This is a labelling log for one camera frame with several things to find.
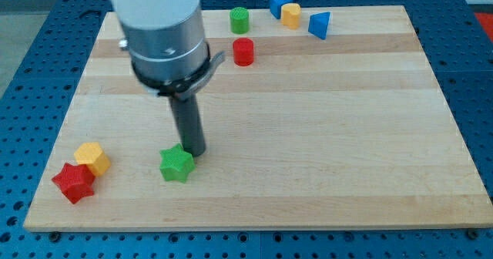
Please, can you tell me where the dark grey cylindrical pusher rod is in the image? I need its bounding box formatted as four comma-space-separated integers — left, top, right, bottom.
169, 95, 206, 156

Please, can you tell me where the green star block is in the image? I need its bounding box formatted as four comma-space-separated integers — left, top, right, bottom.
159, 143, 196, 183

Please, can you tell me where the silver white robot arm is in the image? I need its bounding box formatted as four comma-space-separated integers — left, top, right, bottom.
111, 0, 225, 156

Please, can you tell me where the red star block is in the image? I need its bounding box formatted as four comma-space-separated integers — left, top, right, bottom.
52, 163, 96, 204

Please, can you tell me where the red cylinder block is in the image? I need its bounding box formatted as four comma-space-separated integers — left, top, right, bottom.
233, 38, 254, 66

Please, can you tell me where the yellow hexagon block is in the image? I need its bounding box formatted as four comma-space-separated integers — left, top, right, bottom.
74, 142, 111, 177

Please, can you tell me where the green cylinder block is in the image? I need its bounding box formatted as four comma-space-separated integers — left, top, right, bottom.
230, 7, 250, 34

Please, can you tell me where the blue cube block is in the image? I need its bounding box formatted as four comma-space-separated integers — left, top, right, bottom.
269, 0, 293, 19

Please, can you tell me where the yellow heart block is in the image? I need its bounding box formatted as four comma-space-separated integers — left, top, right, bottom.
280, 3, 301, 29

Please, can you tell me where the light wooden board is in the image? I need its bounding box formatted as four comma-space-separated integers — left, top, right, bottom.
24, 5, 492, 232

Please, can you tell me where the blue triangle block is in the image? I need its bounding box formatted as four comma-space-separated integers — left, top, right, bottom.
308, 12, 331, 40

